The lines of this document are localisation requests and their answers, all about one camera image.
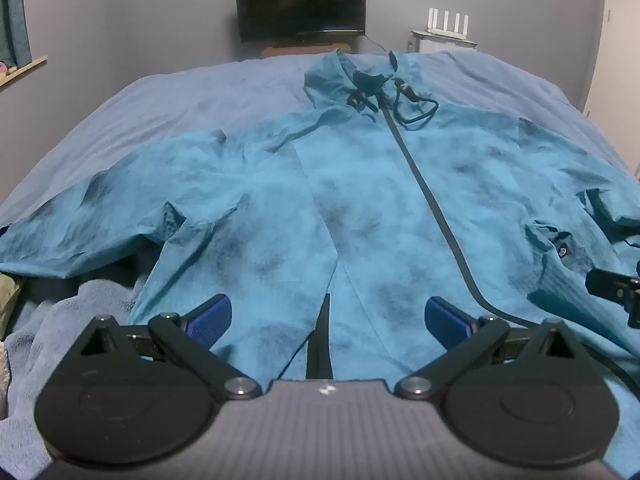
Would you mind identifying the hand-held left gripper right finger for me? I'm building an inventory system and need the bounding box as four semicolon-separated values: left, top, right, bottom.
395;296;583;402

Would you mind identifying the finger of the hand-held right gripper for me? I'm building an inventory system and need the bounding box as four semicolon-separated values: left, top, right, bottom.
585;267;640;330

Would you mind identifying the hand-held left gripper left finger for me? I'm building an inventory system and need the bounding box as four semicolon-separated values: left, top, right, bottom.
75;294;262;403

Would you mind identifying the teal zip-up hooded jacket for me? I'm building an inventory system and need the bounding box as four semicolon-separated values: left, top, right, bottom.
0;50;640;476

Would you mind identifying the light blue fleece blanket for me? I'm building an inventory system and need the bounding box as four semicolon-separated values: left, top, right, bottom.
0;278;168;480

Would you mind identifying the olive green cloth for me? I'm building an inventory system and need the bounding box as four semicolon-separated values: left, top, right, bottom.
0;272;27;337

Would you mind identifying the white fuzzy cloth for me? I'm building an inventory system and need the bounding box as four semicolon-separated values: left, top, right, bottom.
0;344;12;418

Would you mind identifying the blue bed cover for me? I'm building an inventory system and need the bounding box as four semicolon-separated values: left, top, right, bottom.
0;49;640;480

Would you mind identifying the white door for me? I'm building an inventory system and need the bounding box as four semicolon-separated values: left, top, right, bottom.
581;0;640;122

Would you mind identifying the white side cabinet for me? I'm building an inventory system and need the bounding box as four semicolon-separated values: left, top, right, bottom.
410;30;477;55

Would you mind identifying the wooden television stand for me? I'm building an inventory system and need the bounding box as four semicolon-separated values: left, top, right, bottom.
261;42;362;59

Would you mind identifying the white router with antennas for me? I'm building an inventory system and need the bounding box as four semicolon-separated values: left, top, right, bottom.
425;7;474;42

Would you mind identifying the wooden window sill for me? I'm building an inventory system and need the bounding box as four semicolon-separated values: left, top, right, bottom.
0;56;49;89

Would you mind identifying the black flat screen television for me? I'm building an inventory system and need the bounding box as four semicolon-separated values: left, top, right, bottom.
234;0;368;44

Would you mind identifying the teal curtain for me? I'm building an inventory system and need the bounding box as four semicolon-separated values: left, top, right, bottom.
0;0;34;69

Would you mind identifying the black television cable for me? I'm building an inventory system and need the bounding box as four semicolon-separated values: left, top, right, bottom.
364;33;397;57

